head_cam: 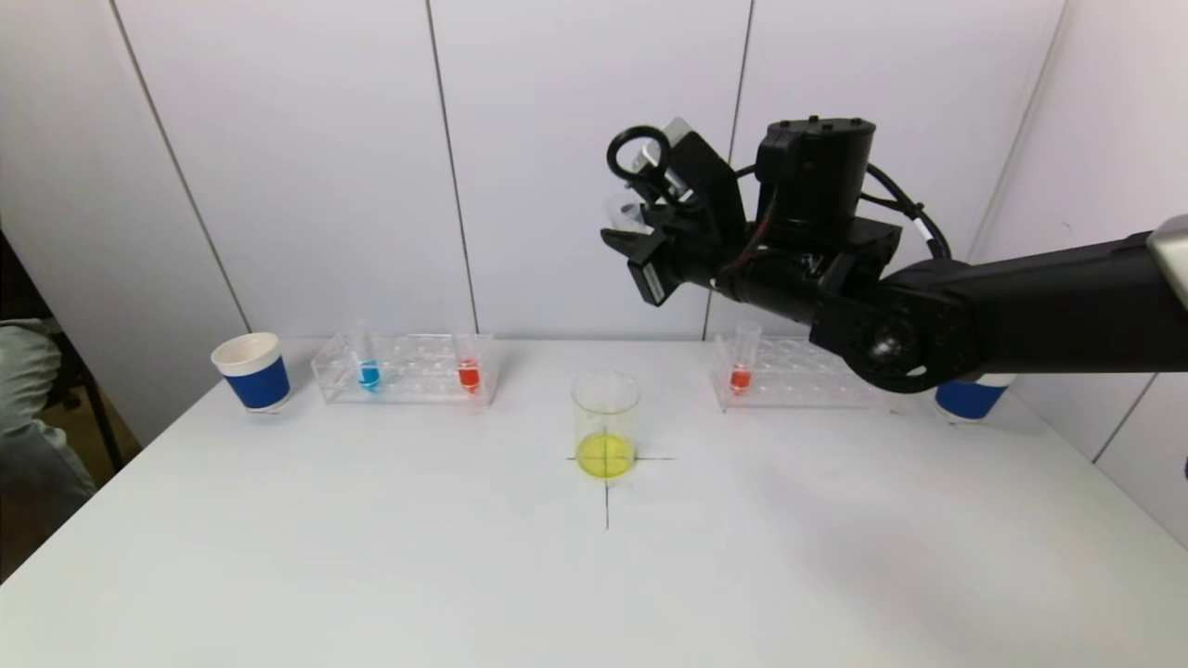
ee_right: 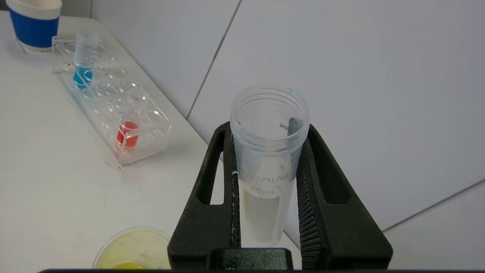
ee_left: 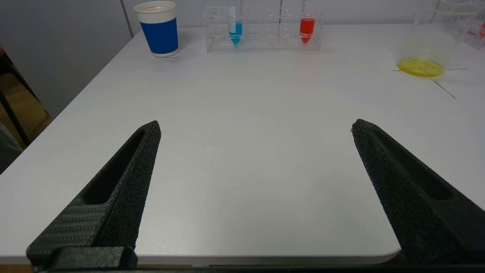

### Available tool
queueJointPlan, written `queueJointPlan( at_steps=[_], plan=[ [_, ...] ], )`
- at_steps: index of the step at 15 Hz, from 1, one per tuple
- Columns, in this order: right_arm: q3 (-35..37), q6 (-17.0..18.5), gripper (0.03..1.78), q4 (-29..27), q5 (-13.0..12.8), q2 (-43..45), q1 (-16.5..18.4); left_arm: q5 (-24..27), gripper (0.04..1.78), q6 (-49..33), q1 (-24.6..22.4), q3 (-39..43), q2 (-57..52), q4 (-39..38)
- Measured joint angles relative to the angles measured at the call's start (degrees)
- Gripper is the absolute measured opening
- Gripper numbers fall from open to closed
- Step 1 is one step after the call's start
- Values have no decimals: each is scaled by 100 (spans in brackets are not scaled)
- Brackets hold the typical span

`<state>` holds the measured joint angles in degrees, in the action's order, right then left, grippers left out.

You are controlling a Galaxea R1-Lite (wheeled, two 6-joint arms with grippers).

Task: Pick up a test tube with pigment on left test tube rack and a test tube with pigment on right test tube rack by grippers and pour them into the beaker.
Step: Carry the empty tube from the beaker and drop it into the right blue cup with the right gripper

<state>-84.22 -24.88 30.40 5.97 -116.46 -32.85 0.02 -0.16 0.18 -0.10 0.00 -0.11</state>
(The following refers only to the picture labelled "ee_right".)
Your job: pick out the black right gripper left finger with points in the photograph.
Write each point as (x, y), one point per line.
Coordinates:
(204, 227)

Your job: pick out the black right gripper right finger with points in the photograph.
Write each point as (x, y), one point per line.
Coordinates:
(341, 227)

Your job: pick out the test tube with yellow pigment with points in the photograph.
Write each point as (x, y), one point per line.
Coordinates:
(269, 151)

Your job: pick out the clear glass beaker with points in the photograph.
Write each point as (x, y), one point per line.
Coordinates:
(132, 250)

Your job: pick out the clear acrylic test tube rack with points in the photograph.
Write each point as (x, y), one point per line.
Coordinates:
(151, 125)

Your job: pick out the test tube with red liquid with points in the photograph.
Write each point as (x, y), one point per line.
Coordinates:
(128, 136)

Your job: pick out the test tube with blue liquid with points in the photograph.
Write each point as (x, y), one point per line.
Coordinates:
(82, 76)

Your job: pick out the blue white paper cup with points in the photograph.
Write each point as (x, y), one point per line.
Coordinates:
(34, 30)

